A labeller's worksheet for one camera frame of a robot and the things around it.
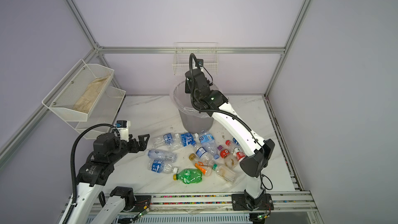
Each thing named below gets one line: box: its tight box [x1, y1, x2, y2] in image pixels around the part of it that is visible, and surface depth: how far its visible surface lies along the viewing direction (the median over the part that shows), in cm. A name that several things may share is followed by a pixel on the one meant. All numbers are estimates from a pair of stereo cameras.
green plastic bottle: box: [173, 168, 203, 185], surface depth 80 cm
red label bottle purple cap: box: [217, 145, 231, 159], surface depth 88 cm
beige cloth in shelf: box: [73, 75, 111, 114], surface depth 81 cm
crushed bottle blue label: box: [180, 132, 199, 147], surface depth 93 cm
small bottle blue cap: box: [191, 140, 213, 165], surface depth 88 cm
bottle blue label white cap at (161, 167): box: [147, 159, 179, 174], surface depth 82 cm
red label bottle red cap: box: [225, 140, 247, 163], surface depth 87 cm
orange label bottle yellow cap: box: [188, 152, 213, 177], surface depth 83 cm
